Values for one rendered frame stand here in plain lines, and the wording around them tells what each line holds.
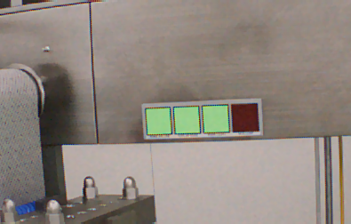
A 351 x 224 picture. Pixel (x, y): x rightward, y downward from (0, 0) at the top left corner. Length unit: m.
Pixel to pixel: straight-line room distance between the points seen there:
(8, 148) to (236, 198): 2.63
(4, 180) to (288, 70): 0.59
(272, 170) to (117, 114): 2.40
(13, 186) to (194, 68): 0.43
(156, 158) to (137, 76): 2.58
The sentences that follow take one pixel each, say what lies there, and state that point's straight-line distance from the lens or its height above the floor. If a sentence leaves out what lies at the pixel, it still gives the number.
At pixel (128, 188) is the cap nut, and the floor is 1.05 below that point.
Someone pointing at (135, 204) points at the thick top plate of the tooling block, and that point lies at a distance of 1.76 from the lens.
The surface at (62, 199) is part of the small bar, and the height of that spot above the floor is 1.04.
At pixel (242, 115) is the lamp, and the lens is 1.71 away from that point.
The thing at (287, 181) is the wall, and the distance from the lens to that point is 4.14.
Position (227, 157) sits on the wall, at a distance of 4.22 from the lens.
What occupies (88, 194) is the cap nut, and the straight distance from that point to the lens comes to 1.84.
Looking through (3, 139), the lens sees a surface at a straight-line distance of 1.69.
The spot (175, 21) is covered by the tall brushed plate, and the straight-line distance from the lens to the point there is 1.75.
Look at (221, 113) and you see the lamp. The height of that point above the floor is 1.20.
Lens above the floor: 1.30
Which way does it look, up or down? 3 degrees down
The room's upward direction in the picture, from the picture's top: 4 degrees counter-clockwise
